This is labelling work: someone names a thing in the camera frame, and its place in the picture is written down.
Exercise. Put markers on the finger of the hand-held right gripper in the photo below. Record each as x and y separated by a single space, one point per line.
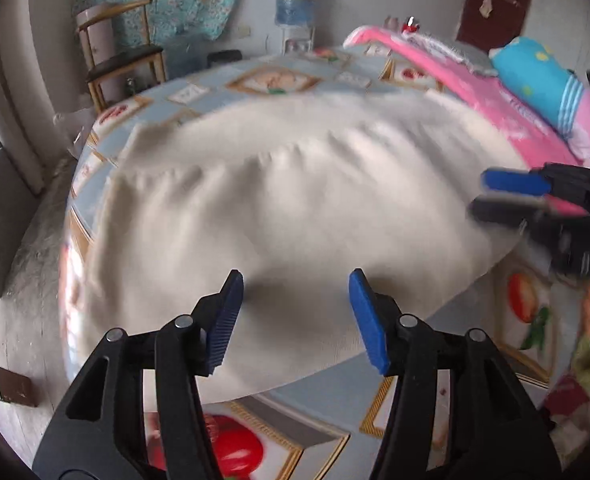
510 209
515 181

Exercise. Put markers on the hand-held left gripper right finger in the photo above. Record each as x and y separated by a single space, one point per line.
370 325

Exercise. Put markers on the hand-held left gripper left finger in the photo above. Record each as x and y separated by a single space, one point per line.
222 330

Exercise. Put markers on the cream zip jacket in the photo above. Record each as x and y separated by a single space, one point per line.
300 200

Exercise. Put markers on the pink printed blanket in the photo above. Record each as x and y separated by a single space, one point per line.
475 95

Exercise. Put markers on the blue cartoon pillow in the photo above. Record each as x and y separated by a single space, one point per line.
530 75

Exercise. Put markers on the grey lace cushion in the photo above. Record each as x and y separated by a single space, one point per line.
465 55

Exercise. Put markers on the dark red door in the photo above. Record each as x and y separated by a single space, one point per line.
500 15

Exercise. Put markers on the beige hanging cloth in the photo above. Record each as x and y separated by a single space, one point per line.
487 4

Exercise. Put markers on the red cup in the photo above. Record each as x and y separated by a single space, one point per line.
411 25

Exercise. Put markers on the pink bottle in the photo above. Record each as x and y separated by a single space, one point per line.
391 22

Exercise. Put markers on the brown wooden box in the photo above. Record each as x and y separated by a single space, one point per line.
12 387

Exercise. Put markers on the grey leaning board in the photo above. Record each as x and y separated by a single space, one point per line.
0 225

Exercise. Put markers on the white plastic bag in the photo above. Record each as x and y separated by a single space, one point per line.
72 127

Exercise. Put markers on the printed fruit tablecloth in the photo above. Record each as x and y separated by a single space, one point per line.
275 80

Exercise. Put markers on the white water dispenser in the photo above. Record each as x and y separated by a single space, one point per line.
297 40

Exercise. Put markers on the clear plastic container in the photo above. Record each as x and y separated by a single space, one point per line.
187 57

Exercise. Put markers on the blue water bottle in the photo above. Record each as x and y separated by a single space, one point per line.
295 2

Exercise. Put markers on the wooden chair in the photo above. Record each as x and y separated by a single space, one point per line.
125 57

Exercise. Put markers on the grey curtain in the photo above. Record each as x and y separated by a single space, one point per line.
30 95

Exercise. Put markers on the teal floral hanging cloth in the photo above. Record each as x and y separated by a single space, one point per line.
175 0

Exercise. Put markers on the white wall socket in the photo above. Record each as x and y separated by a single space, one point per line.
245 31

